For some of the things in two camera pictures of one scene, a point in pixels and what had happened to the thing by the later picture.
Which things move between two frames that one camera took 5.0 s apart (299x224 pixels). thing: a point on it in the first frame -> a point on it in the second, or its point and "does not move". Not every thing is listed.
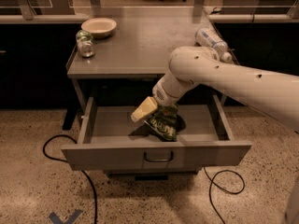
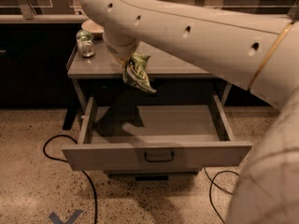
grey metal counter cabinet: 119,58 does not move
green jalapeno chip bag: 163,121 -> 135,74
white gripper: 163,96 -> 121,51
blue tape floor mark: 53,216 does not move
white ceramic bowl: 100,27 does not move
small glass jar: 85,44 does not move
